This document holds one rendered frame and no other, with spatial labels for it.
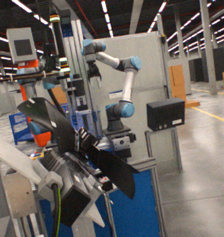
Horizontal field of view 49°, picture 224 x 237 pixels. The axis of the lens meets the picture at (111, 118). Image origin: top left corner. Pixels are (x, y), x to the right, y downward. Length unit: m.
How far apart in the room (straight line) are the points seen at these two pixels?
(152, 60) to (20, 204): 2.66
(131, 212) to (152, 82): 1.95
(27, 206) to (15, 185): 0.11
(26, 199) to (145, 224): 1.11
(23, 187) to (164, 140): 2.63
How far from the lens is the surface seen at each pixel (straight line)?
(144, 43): 3.40
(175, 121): 1.86
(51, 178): 0.92
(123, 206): 1.91
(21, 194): 1.18
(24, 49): 5.30
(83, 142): 1.16
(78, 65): 2.25
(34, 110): 1.25
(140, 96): 3.31
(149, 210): 2.01
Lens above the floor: 1.46
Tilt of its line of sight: 9 degrees down
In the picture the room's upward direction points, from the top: 10 degrees counter-clockwise
